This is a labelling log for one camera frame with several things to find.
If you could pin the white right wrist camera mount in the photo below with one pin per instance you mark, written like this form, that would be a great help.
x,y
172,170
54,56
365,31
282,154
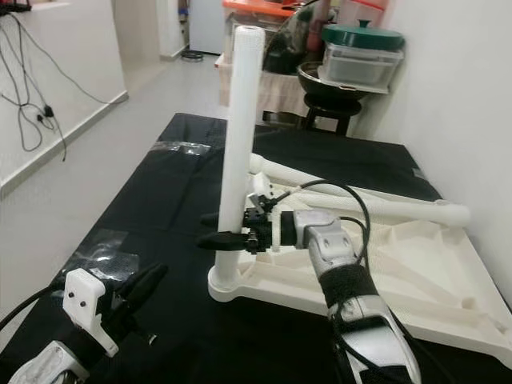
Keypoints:
x,y
284,232

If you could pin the clear container with green lid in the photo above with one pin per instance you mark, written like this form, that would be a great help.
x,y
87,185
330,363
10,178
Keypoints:
x,y
364,64

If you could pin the large reflective pot lid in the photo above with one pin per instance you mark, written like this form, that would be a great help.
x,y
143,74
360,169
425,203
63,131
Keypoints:
x,y
296,44

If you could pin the clear container with orange lid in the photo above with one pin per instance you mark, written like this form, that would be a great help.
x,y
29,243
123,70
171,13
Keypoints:
x,y
244,10

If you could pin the black round stool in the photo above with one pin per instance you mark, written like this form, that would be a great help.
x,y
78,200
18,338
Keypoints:
x,y
332,112

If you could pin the black tablecloth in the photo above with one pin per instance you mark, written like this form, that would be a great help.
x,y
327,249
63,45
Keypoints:
x,y
168,192

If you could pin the small grey tape piece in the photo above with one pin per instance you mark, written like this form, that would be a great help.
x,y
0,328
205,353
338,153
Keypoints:
x,y
418,174

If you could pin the beige cloth covered table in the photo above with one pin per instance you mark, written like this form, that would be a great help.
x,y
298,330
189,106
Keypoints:
x,y
280,92

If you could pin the flat round dark floor object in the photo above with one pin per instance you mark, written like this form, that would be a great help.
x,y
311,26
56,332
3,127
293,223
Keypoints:
x,y
192,54

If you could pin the pink plastic container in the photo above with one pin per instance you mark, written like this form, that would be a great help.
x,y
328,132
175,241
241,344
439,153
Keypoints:
x,y
362,10

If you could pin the small clear tape patch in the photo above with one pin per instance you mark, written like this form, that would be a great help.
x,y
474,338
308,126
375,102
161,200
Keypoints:
x,y
106,240

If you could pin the large clear tape patch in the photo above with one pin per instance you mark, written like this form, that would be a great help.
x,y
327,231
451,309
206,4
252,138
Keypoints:
x,y
112,268

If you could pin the white plastic children table top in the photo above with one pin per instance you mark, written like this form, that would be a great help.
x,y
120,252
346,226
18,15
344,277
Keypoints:
x,y
424,264

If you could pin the black power strip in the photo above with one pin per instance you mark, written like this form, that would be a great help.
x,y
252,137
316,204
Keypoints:
x,y
14,5

